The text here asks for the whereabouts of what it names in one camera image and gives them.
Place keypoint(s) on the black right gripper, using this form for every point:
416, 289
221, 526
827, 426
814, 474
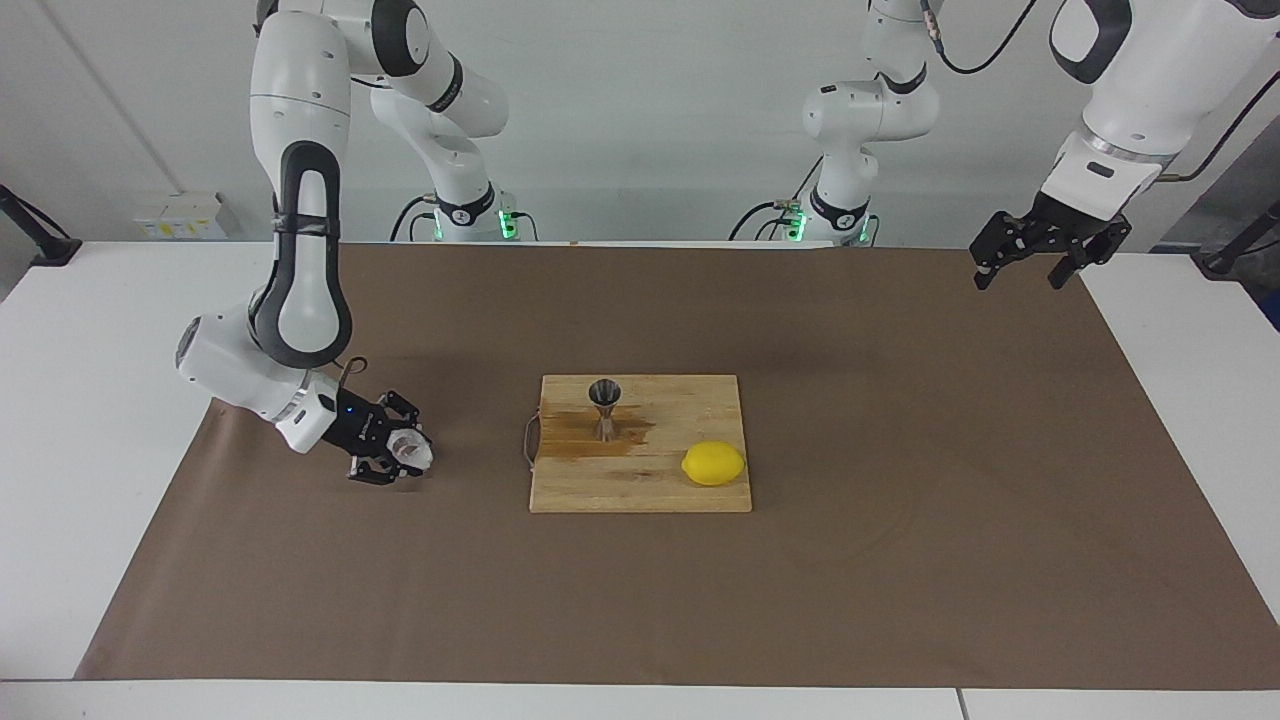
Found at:
358, 430

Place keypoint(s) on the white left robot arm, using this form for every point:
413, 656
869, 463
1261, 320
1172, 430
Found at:
1150, 90

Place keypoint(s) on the brown paper table mat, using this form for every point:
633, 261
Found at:
400, 580

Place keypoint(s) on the yellow lemon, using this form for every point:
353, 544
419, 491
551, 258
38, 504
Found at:
713, 463

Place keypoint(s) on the black clamp stand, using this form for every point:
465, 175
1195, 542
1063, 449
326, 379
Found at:
55, 250
1225, 262

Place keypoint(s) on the blue object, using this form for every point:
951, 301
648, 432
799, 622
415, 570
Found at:
1274, 312

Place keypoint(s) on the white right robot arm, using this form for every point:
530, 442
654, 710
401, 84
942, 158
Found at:
300, 110

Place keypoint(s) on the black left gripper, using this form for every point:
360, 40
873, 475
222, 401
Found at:
1070, 230

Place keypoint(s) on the white yellow label boxes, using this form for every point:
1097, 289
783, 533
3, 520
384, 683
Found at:
180, 215

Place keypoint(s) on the wooden cutting board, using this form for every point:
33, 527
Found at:
640, 490

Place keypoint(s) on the clear textured glass cup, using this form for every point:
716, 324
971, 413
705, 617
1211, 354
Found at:
412, 452

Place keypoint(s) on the steel double jigger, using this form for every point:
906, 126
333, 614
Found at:
604, 392

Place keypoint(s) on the grey side panel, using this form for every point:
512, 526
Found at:
1200, 215

